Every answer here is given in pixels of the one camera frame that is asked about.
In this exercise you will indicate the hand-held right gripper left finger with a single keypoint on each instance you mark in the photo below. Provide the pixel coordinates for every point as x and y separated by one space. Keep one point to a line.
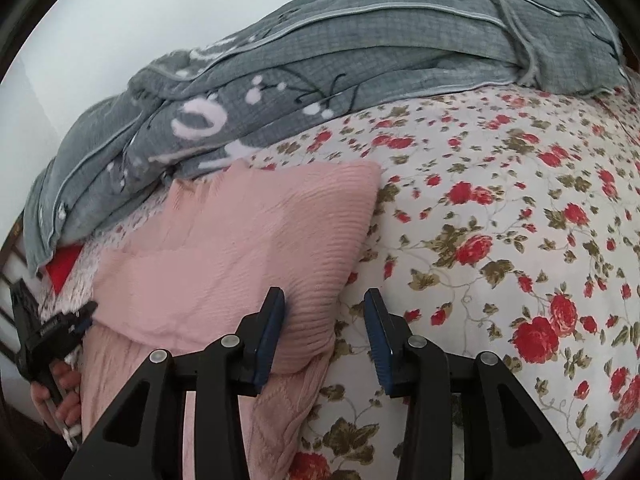
267 330

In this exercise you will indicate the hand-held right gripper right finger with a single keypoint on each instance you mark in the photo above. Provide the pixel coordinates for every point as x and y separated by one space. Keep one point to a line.
376 332

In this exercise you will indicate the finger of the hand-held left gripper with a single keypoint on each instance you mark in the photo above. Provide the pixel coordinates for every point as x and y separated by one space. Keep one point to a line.
80 331
80 311

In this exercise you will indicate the pink knitted sweater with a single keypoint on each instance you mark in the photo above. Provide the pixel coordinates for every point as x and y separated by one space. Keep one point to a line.
225 260

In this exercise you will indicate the person's left hand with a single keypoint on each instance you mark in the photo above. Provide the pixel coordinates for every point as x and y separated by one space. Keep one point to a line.
65 410

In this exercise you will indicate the red cloth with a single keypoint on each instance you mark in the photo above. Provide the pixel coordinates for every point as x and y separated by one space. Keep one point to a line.
62 267

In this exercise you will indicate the floral bed sheet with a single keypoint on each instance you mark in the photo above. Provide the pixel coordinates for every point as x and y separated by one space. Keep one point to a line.
500 220

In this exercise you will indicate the grey patterned quilt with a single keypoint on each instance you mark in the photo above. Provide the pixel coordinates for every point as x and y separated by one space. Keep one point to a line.
300 70

